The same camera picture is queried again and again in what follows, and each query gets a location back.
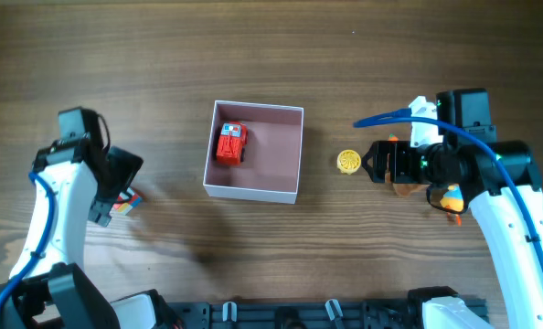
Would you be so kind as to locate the white box with pink interior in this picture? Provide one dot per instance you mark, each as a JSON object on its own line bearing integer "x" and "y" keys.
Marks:
{"x": 271, "y": 166}

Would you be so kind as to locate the yellow round toy wheel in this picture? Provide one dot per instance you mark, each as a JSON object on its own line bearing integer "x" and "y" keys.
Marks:
{"x": 348, "y": 161}

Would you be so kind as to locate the yellow rubber duck toy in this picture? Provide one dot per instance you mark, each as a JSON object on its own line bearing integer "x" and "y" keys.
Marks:
{"x": 452, "y": 203}

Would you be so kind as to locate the red toy car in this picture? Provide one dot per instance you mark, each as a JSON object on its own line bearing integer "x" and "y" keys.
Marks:
{"x": 232, "y": 141}

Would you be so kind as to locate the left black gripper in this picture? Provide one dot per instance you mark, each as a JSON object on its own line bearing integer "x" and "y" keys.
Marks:
{"x": 129, "y": 164}

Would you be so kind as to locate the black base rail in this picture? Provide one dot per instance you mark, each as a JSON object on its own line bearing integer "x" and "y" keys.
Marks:
{"x": 369, "y": 314}

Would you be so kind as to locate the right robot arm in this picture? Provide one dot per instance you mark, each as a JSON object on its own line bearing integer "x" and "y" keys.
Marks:
{"x": 453, "y": 151}

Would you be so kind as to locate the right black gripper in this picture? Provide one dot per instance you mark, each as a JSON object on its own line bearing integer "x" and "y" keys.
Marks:
{"x": 400, "y": 162}

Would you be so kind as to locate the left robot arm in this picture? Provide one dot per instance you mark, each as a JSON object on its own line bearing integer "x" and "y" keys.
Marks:
{"x": 77, "y": 179}

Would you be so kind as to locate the brown plush toy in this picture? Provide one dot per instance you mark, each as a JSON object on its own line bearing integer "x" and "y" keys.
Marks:
{"x": 404, "y": 190}

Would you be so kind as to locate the multicoloured puzzle cube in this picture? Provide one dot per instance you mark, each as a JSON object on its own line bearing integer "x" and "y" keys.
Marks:
{"x": 126, "y": 202}

